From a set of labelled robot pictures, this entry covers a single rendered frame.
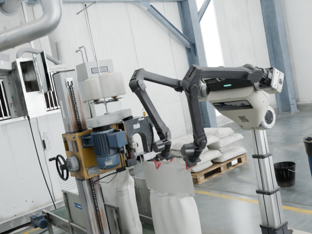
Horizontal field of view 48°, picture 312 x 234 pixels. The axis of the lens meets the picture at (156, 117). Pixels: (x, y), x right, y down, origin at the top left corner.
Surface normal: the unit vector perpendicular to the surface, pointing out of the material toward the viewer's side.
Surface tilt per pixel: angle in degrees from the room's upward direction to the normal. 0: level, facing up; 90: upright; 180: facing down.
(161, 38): 90
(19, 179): 90
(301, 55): 90
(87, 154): 90
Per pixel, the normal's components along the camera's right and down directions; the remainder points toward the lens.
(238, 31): 0.60, -0.04
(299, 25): -0.78, 0.20
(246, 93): -0.65, -0.62
